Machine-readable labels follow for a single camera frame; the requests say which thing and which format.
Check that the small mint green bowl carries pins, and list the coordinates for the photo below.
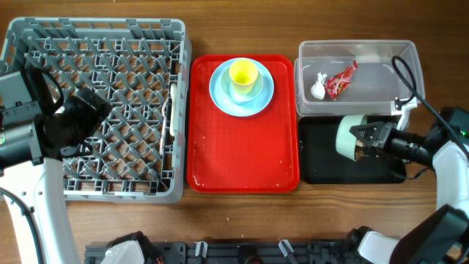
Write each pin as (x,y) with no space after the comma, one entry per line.
(236,97)

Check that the white napkin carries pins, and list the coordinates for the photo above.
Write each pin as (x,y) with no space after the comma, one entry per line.
(318,88)

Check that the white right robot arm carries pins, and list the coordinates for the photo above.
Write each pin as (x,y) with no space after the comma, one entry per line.
(443,236)

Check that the clear plastic bin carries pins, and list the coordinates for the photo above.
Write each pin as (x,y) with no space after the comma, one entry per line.
(374,84)

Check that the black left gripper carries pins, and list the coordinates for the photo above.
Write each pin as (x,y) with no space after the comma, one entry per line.
(91,119)

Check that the red candy wrapper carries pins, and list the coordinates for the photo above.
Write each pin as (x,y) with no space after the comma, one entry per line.
(340,82)

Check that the black tray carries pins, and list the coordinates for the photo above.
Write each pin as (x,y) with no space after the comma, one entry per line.
(321,164)

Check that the grey dishwasher rack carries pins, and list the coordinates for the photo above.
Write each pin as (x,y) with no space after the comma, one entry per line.
(131,63)

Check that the silver knife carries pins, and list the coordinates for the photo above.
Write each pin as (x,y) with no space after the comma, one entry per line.
(173,93)

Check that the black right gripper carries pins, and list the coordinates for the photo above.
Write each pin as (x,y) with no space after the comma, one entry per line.
(381,135)

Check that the red serving tray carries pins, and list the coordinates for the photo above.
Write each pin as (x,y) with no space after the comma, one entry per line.
(242,155)

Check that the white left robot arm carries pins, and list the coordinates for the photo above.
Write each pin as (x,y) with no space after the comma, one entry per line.
(35,129)

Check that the yellow plastic cup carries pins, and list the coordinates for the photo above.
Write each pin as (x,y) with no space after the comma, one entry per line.
(243,74)

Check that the rice and meat leftovers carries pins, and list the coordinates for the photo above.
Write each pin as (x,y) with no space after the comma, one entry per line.
(361,150)

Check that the light blue plate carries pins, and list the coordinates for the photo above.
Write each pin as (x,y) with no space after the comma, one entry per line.
(241,110)

